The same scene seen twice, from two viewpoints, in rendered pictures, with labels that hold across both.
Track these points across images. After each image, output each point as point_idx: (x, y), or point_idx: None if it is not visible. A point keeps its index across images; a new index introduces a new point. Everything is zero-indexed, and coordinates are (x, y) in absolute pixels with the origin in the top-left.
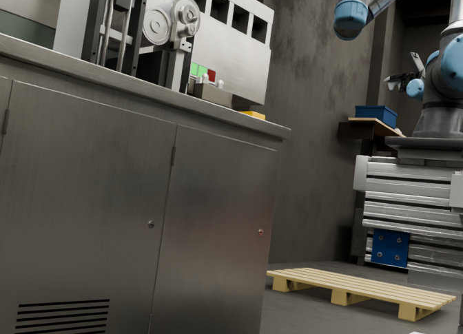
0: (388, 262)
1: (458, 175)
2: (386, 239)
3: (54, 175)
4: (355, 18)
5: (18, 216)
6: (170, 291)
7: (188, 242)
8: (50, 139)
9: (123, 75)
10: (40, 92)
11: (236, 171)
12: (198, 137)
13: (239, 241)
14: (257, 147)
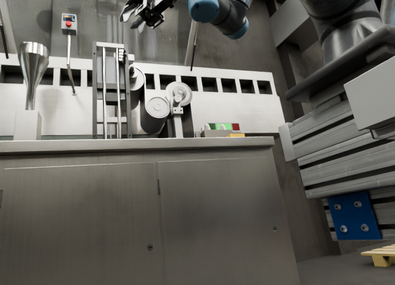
0: (357, 237)
1: (352, 81)
2: (343, 207)
3: (47, 228)
4: (200, 2)
5: (18, 267)
6: None
7: (194, 254)
8: (40, 201)
9: (91, 140)
10: (27, 171)
11: (228, 183)
12: (180, 166)
13: (252, 242)
14: (244, 158)
